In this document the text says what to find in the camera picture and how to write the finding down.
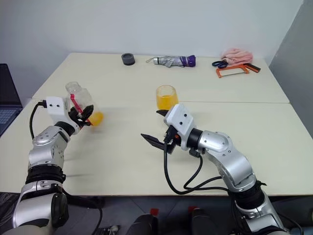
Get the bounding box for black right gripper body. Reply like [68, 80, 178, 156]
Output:
[163, 125, 182, 155]

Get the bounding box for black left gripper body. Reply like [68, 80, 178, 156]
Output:
[69, 107, 86, 130]

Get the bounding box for clear drinking glass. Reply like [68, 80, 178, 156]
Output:
[156, 85, 180, 111]

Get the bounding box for clear bottle with orange drink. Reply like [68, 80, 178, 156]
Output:
[65, 81, 105, 127]

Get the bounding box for folded silver purple umbrella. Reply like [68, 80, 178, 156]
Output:
[146, 55, 197, 68]

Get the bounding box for dark laptop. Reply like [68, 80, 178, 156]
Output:
[0, 63, 24, 137]

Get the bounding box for dark blue scissors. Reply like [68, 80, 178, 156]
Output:
[211, 59, 228, 69]

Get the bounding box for pink towel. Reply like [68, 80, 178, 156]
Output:
[222, 47, 254, 65]

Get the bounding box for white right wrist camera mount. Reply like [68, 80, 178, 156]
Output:
[163, 103, 198, 150]

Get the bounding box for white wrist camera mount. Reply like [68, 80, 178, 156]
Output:
[163, 103, 198, 150]
[45, 96, 83, 135]

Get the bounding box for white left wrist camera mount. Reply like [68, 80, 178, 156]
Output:
[45, 96, 83, 135]

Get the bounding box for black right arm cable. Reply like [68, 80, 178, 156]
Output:
[163, 137, 235, 196]

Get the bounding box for orange hacksaw with black handle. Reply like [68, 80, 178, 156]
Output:
[216, 63, 262, 79]

